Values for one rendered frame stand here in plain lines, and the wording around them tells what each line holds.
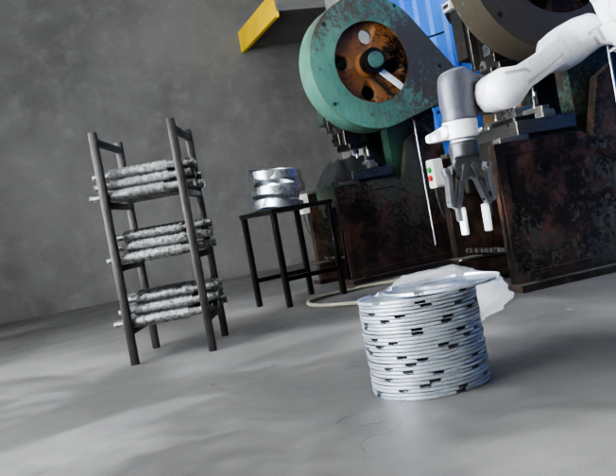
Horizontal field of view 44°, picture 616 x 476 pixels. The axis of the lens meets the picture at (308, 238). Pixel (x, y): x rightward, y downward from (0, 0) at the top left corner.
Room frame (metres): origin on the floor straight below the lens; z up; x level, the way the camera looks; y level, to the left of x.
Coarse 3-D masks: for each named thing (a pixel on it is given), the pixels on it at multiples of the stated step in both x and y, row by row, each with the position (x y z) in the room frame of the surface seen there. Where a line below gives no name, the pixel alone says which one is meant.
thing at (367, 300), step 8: (464, 288) 1.81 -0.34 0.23; (368, 296) 1.98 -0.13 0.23; (384, 296) 1.95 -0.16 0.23; (416, 296) 1.82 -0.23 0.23; (424, 296) 1.80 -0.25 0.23; (432, 296) 1.74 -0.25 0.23; (440, 296) 1.75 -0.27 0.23; (360, 304) 1.85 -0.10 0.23; (368, 304) 1.81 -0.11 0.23; (376, 304) 1.80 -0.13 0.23; (384, 304) 1.77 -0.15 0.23; (392, 304) 1.76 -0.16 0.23
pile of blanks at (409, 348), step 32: (384, 320) 1.82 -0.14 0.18; (416, 320) 1.79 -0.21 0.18; (448, 320) 1.76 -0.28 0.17; (480, 320) 1.83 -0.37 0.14; (384, 352) 1.79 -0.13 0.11; (416, 352) 1.75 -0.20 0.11; (448, 352) 1.75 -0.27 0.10; (480, 352) 1.80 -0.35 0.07; (384, 384) 1.81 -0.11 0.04; (416, 384) 1.75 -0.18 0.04; (448, 384) 1.74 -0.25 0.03; (480, 384) 1.78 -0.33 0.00
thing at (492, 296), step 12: (408, 276) 2.81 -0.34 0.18; (420, 276) 2.76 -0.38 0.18; (432, 276) 2.70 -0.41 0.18; (480, 288) 2.58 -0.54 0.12; (492, 288) 2.58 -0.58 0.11; (504, 288) 2.69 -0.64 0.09; (480, 300) 2.57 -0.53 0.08; (492, 300) 2.57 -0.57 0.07; (504, 300) 2.63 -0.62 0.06; (480, 312) 2.54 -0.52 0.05; (492, 312) 2.65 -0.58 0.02
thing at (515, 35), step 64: (448, 0) 3.66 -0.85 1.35; (512, 0) 3.00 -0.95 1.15; (576, 0) 3.17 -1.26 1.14; (512, 64) 3.44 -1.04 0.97; (576, 64) 3.39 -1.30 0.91; (512, 128) 3.29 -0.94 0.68; (576, 128) 3.38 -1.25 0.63; (512, 192) 3.20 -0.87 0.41; (576, 192) 3.29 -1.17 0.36; (512, 256) 3.18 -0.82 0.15; (576, 256) 3.27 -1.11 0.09
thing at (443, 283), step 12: (444, 276) 2.04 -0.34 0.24; (456, 276) 2.03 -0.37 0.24; (468, 276) 1.98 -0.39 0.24; (480, 276) 1.93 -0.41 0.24; (492, 276) 1.88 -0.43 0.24; (396, 288) 2.00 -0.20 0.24; (408, 288) 1.94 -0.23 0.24; (420, 288) 1.87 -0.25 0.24; (432, 288) 1.85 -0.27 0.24; (444, 288) 1.76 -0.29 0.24; (456, 288) 1.76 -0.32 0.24
